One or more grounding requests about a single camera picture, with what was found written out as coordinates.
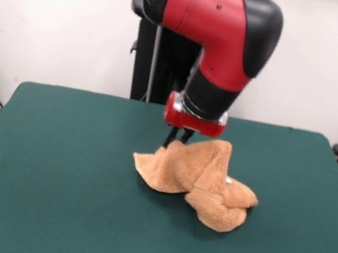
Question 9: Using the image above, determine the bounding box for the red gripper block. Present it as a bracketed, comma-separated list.
[157, 90, 232, 159]

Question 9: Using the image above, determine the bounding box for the tan terry towel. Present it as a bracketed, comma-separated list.
[122, 125, 269, 239]

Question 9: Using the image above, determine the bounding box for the dark green table cloth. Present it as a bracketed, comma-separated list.
[0, 76, 338, 253]

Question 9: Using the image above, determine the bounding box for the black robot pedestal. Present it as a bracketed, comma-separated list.
[115, 0, 211, 111]

